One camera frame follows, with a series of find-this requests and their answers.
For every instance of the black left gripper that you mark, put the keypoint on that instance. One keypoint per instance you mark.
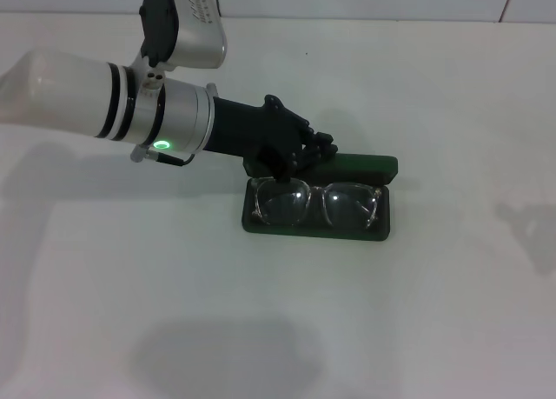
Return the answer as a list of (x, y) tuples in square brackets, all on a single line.
[(252, 134)]

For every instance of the clear transparent glasses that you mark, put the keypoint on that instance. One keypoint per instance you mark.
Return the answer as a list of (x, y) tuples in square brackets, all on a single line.
[(282, 203)]

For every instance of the green glasses case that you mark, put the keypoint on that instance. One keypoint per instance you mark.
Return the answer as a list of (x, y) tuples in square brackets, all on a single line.
[(313, 234)]

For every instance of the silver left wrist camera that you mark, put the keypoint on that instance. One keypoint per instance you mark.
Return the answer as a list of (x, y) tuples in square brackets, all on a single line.
[(191, 25)]

